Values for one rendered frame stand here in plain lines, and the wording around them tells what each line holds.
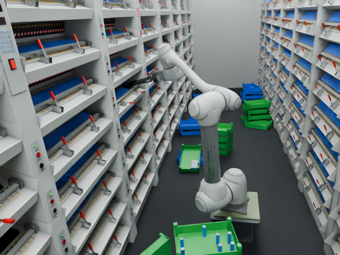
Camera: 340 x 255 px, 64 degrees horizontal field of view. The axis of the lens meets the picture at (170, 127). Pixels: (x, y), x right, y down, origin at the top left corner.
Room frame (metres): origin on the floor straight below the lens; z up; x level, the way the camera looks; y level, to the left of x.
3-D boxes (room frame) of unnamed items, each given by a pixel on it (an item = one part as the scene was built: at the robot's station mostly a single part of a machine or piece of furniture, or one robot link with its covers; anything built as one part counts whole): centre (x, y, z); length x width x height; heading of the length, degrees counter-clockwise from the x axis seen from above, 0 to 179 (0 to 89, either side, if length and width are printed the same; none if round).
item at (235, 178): (1.57, -0.40, 0.38); 0.18 x 0.16 x 0.22; 123
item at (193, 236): (1.04, -0.13, 0.44); 0.30 x 0.20 x 0.08; 91
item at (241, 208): (1.59, -0.41, 0.24); 0.22 x 0.18 x 0.06; 157
